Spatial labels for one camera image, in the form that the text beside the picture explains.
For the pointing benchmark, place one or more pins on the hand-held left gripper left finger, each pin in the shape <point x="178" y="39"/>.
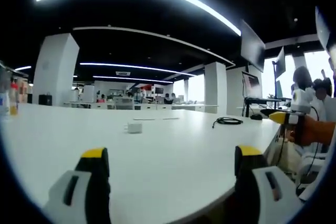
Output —
<point x="86" y="182"/>

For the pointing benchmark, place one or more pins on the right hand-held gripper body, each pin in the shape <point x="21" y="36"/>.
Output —
<point x="300" y="100"/>

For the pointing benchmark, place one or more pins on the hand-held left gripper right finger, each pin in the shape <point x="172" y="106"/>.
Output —
<point x="258" y="182"/>

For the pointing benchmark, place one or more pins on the white charger adapter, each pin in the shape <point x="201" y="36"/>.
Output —
<point x="134" y="128"/>

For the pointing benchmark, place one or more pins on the white desk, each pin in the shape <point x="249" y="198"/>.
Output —
<point x="168" y="153"/>

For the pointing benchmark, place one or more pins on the black computer mouse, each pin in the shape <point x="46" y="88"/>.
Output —
<point x="256" y="116"/>

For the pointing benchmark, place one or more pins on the black laptop stand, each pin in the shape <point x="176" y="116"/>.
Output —
<point x="262" y="101"/>

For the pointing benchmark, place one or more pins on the monitor on stand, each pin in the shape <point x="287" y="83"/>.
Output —
<point x="252" y="85"/>

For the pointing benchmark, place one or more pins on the beige bag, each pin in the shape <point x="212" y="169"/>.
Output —
<point x="290" y="155"/>

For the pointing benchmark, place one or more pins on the small hanging monitor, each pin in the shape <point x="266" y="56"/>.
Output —
<point x="281" y="62"/>

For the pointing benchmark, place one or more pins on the white chair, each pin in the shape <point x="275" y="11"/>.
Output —
<point x="311" y="163"/>

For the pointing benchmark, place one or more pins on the large hanging monitor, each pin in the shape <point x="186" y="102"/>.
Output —
<point x="252" y="47"/>

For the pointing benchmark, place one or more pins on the flat white strip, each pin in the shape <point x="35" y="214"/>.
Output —
<point x="144" y="118"/>

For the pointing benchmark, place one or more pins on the black box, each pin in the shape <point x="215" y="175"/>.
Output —
<point x="46" y="99"/>

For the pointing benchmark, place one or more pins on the red-capped orange bottle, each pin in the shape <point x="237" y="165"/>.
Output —
<point x="14" y="100"/>

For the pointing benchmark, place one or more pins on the clear plastic bottle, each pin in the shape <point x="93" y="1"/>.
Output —
<point x="4" y="104"/>

